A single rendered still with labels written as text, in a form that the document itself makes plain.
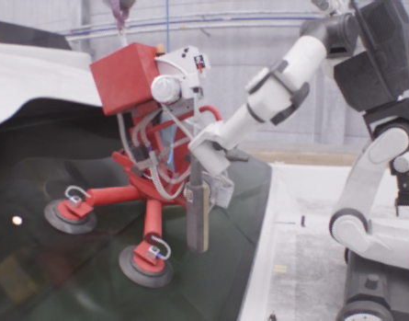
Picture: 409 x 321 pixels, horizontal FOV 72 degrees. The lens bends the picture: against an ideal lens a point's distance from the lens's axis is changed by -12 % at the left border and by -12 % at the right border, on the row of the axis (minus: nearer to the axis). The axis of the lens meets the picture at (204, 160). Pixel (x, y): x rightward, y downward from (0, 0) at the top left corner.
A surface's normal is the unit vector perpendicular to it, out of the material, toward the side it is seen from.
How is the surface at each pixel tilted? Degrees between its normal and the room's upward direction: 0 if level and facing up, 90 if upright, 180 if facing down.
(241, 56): 90
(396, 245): 90
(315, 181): 90
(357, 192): 90
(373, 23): 99
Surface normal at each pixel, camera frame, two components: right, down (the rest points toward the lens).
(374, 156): -0.44, 0.21
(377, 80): -0.62, 0.48
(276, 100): 0.17, 0.04
